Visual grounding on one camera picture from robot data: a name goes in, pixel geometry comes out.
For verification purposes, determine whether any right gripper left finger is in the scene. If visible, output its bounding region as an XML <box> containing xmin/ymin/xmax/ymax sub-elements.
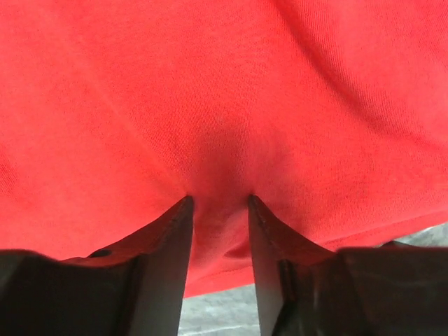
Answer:
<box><xmin>1</xmin><ymin>196</ymin><xmax>194</xmax><ymax>335</ymax></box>

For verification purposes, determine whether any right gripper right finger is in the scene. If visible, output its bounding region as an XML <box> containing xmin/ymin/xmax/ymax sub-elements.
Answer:
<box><xmin>248</xmin><ymin>195</ymin><xmax>447</xmax><ymax>335</ymax></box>

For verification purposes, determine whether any red t-shirt garment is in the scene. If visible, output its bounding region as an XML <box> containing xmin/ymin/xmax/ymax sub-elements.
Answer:
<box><xmin>1</xmin><ymin>1</ymin><xmax>447</xmax><ymax>296</ymax></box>

